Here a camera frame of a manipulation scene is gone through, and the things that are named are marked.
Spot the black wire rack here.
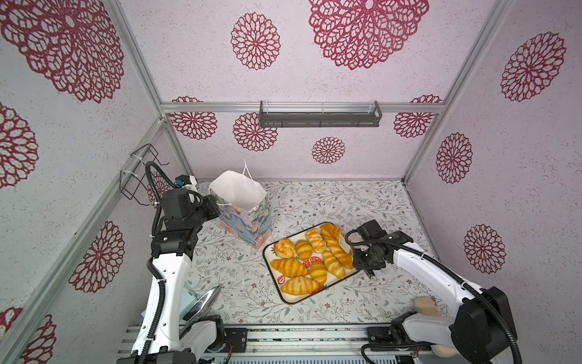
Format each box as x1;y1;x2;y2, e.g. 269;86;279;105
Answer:
118;143;169;206

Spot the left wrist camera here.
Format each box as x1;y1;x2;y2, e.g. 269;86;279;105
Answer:
175;174;198;192

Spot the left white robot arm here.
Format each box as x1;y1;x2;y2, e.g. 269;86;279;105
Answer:
119;189;227;363

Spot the upper croissant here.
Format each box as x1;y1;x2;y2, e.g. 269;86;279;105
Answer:
270;258;309;278

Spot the teal sponge block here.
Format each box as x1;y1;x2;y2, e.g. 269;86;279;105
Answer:
140;290;201;322

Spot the croissant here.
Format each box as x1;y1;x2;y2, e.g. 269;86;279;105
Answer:
270;258;309;278
281;276;321;296

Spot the round bun bread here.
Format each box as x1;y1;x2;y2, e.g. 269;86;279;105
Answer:
274;239;296;259

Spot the small twisted bread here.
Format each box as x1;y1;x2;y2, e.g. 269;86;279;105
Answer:
306;227;327;253

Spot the striped long roll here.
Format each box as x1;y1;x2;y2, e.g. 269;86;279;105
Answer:
322;250;346;279

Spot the lower croissant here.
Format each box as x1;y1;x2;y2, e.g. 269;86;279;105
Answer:
281;276;321;296

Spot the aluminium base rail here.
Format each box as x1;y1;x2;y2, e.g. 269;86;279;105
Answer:
115;322;456;364

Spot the striped oval bread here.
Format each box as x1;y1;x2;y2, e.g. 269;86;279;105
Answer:
309;261;328;285

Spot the small oval bread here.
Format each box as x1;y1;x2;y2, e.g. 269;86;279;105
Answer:
296;240;313;262

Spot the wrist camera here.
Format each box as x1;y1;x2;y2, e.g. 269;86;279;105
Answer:
357;219;387;242
175;174;198;192

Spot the strawberry pattern tray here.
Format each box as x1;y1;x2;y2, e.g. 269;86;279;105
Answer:
263;222;358;305

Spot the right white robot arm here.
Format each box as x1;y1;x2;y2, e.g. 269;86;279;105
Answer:
346;220;523;363

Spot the floral paper bag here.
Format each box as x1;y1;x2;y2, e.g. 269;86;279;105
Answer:
209;165;273;249

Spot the long twisted bread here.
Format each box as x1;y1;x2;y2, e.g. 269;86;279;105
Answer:
321;222;355;270

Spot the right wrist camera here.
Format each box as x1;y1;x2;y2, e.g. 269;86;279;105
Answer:
357;219;387;242

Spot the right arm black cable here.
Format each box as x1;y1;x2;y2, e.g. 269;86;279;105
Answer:
344;228;523;364

